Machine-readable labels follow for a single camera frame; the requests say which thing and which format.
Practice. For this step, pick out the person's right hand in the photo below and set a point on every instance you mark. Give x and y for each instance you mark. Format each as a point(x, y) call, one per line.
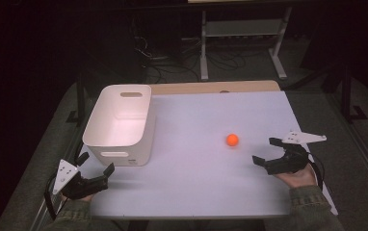
point(301, 179)

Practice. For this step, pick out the black metal stand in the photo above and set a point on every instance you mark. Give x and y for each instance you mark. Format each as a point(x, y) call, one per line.
point(346, 96)

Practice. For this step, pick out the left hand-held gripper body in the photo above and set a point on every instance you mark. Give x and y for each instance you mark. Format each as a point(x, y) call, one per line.
point(85, 186)

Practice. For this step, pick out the aluminium rail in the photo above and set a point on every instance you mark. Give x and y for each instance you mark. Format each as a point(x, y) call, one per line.
point(365, 154)

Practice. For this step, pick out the white metal stand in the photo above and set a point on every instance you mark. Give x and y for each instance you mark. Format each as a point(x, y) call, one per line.
point(203, 48)

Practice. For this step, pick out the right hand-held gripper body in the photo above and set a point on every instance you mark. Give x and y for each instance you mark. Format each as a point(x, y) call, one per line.
point(289, 162)

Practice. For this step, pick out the person's left hand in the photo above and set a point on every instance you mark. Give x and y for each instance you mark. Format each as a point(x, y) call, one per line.
point(79, 199)

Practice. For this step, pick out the white plastic bin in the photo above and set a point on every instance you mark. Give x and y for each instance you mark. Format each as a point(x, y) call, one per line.
point(121, 128)

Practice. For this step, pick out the orange ball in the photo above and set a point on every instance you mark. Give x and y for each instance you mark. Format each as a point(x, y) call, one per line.
point(232, 140)

